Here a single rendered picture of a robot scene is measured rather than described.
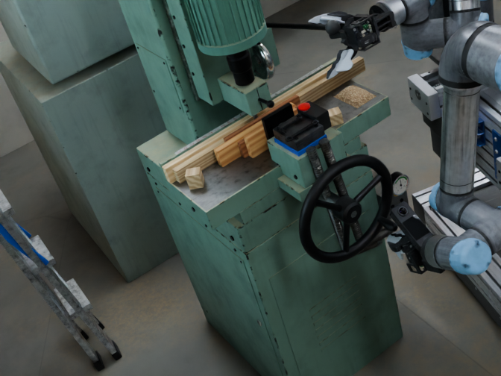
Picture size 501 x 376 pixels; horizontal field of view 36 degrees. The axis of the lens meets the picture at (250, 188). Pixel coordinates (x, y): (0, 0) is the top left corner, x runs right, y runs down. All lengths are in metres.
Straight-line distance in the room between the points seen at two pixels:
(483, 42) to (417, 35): 0.53
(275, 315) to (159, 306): 0.91
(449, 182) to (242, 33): 0.59
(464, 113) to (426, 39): 0.43
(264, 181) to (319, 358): 0.70
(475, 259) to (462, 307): 1.08
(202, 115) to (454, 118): 0.80
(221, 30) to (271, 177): 0.39
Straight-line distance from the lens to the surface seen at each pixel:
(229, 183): 1.95
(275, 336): 2.26
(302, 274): 2.19
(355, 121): 2.07
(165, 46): 2.08
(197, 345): 2.84
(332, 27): 1.82
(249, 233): 2.00
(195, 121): 2.20
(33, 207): 3.87
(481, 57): 1.54
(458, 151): 1.72
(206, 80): 2.06
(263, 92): 2.00
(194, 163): 2.01
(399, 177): 2.19
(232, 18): 1.85
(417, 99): 2.43
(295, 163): 1.88
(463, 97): 1.66
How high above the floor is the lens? 2.04
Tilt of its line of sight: 37 degrees down
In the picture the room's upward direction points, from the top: 17 degrees counter-clockwise
